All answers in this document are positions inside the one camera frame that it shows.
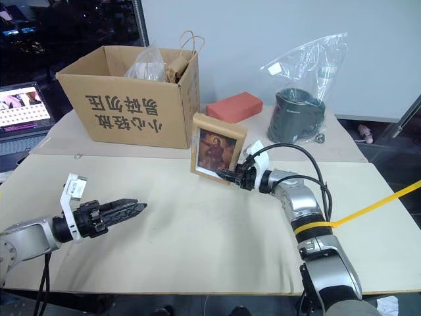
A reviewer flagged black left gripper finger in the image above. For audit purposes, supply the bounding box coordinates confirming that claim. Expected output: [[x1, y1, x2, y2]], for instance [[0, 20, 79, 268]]
[[101, 203, 149, 228], [98, 198, 141, 213]]

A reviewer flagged printed brown cardboard box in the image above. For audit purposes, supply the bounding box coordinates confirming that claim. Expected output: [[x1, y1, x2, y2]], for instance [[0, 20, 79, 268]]
[[55, 45, 201, 151]]

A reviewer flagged pink object on floor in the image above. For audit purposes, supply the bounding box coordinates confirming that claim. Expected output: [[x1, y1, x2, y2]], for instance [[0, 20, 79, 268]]
[[357, 124, 375, 145]]

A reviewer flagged small crumpled clear plastic bag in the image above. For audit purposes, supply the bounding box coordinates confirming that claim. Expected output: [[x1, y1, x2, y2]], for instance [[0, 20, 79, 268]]
[[124, 45, 169, 83]]

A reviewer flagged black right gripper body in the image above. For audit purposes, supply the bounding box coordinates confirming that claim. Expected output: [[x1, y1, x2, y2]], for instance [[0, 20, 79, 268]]
[[234, 161, 261, 192]]

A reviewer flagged brown paper bag with handles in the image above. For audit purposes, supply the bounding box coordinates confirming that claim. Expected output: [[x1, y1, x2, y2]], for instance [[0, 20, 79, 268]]
[[164, 30, 207, 84]]

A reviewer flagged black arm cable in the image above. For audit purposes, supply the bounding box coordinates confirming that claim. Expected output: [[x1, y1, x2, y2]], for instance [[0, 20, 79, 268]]
[[248, 143, 334, 222], [36, 251, 52, 316]]

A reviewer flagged yellow strap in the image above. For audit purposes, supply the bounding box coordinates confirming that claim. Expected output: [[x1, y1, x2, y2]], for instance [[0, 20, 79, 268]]
[[293, 180, 421, 236]]

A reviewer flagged wooden picture frame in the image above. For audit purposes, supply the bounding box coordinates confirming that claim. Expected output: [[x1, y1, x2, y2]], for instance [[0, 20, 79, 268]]
[[189, 113, 249, 186]]

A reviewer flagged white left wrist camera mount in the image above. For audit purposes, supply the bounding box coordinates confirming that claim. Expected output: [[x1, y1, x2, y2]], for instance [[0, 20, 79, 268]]
[[60, 173, 89, 245]]

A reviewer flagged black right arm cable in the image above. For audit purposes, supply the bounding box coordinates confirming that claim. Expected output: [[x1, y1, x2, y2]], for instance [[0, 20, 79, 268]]
[[248, 143, 334, 222]]

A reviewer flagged large clear zip plastic bag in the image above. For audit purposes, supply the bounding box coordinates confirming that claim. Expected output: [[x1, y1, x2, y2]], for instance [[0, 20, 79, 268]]
[[259, 32, 349, 144]]

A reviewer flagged open laptop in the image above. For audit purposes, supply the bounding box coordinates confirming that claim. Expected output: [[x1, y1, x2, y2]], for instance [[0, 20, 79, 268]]
[[0, 81, 59, 172]]

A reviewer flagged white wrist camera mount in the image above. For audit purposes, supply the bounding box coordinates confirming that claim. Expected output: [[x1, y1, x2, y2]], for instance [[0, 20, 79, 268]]
[[60, 173, 89, 245], [243, 139, 274, 186]]

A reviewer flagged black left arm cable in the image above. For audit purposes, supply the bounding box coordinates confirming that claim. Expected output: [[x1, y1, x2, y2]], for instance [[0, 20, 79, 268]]
[[36, 251, 52, 316]]

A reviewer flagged dark green jug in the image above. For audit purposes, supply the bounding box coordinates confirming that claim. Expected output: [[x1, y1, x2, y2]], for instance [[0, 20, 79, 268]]
[[266, 88, 327, 144]]

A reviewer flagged red rectangular block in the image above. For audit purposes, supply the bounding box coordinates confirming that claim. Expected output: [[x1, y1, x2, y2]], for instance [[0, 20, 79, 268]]
[[206, 92, 264, 124]]

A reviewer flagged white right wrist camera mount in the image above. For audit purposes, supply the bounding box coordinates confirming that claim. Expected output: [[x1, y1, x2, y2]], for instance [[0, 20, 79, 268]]
[[243, 139, 274, 186]]

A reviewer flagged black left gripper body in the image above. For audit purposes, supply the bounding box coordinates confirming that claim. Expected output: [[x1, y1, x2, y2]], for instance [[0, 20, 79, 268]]
[[72, 199, 110, 240]]

